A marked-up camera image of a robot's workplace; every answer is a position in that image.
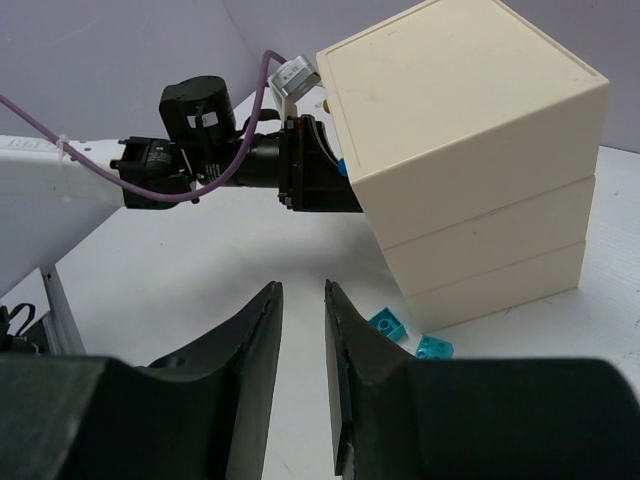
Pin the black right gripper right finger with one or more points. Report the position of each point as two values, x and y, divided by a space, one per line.
366 386

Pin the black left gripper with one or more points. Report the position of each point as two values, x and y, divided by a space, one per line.
273 160

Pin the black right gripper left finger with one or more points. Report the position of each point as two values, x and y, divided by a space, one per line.
222 386

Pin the cream wooden drawer cabinet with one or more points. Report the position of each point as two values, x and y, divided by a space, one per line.
470 139

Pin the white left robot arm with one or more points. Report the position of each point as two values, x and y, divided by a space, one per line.
202 142

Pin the teal long lego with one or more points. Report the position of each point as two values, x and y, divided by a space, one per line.
387 323

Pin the teal small lego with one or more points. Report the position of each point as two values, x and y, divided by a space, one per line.
433 348

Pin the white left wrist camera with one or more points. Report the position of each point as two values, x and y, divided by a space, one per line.
291 82

